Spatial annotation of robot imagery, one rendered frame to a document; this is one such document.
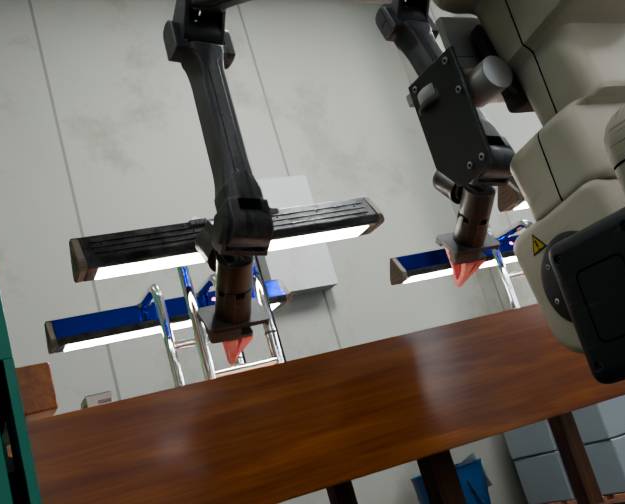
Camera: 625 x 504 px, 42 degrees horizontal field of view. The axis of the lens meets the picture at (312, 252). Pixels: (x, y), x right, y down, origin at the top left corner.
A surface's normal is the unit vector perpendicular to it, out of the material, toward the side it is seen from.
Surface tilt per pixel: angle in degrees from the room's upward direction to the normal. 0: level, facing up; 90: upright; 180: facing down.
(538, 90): 90
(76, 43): 90
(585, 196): 90
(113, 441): 90
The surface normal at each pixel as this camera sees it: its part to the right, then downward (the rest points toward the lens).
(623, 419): 0.40, -0.34
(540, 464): -0.87, 0.14
